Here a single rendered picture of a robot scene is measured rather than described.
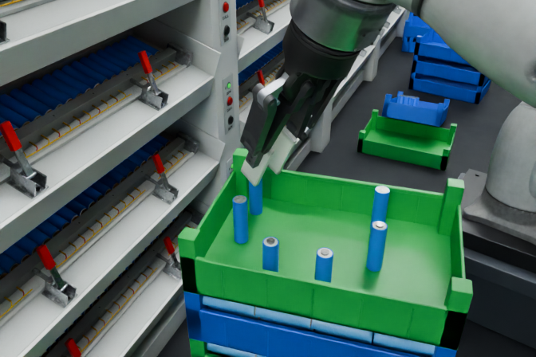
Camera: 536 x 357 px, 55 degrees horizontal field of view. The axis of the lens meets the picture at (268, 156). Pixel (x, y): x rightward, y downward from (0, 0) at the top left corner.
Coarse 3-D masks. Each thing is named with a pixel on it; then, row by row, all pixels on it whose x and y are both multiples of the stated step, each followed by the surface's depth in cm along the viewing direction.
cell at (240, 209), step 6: (234, 198) 63; (240, 198) 63; (246, 198) 63; (234, 204) 62; (240, 204) 62; (246, 204) 62; (234, 210) 63; (240, 210) 62; (246, 210) 63; (234, 216) 63; (240, 216) 63; (246, 216) 63; (234, 222) 64; (240, 222) 63; (246, 222) 64; (234, 228) 64; (240, 228) 64; (246, 228) 64; (234, 234) 65; (240, 234) 64; (246, 234) 65; (234, 240) 65; (240, 240) 65; (246, 240) 65
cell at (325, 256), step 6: (318, 252) 55; (324, 252) 54; (330, 252) 55; (318, 258) 54; (324, 258) 54; (330, 258) 54; (318, 264) 55; (324, 264) 54; (330, 264) 54; (318, 270) 55; (324, 270) 55; (330, 270) 55; (318, 276) 55; (324, 276) 55; (330, 276) 56; (330, 282) 56
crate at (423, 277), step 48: (240, 192) 72; (288, 192) 72; (336, 192) 70; (432, 192) 66; (192, 240) 54; (288, 240) 66; (336, 240) 66; (432, 240) 66; (192, 288) 58; (240, 288) 56; (288, 288) 54; (336, 288) 52; (384, 288) 59; (432, 288) 59; (432, 336) 52
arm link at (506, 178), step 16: (512, 112) 102; (528, 112) 98; (512, 128) 100; (528, 128) 97; (496, 144) 106; (512, 144) 100; (528, 144) 97; (496, 160) 105; (512, 160) 101; (528, 160) 98; (496, 176) 105; (512, 176) 101; (528, 176) 99; (496, 192) 106; (512, 192) 103; (528, 192) 101; (528, 208) 102
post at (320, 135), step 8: (328, 104) 174; (328, 112) 176; (320, 120) 174; (328, 120) 179; (320, 128) 175; (328, 128) 181; (312, 136) 178; (320, 136) 177; (328, 136) 183; (312, 144) 179; (320, 144) 178; (320, 152) 180
